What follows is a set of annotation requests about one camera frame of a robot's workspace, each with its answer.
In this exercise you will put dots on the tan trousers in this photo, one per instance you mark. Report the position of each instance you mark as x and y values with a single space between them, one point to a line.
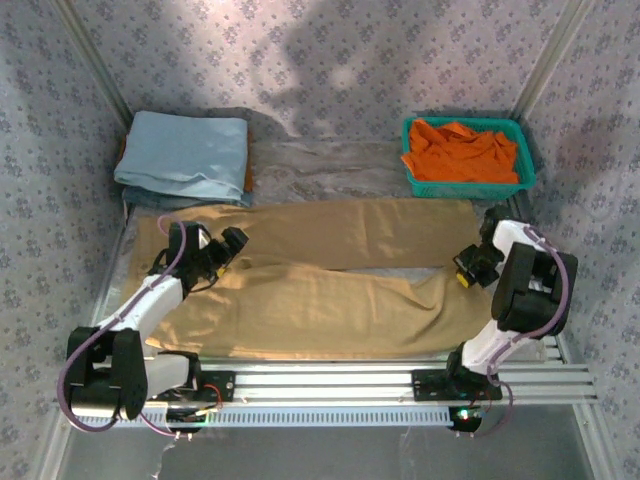
325 310

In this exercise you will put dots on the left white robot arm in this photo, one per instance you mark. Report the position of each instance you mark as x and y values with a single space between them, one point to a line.
155 300

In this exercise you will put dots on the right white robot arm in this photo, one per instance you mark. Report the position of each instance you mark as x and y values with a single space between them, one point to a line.
530 290

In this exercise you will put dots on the light blue folded trousers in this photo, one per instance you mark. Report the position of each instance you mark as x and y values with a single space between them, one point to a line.
185 150

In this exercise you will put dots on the orange crumpled trousers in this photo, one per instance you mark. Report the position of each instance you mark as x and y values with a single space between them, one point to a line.
460 155

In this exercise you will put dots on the teal plastic basket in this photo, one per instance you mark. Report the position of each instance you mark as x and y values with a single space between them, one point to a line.
470 191

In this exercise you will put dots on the right black controller board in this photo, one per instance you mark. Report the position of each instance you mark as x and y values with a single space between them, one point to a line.
465 417

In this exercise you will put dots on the black controller board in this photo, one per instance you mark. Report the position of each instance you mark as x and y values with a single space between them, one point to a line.
186 417
465 417

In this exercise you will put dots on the left black controller board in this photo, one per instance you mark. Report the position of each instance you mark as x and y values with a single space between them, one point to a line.
186 417

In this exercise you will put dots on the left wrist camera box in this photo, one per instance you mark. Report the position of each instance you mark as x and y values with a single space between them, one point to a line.
204 236

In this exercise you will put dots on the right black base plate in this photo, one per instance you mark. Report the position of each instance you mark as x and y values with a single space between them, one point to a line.
425 385

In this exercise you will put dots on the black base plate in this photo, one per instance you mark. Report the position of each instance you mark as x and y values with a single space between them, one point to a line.
222 385
425 385

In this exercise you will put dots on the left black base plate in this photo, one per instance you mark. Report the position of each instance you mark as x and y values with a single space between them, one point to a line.
222 385

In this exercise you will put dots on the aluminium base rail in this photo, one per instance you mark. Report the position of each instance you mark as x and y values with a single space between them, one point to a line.
325 380

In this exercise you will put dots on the aluminium corner post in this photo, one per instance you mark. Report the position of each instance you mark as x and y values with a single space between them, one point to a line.
96 65
551 60

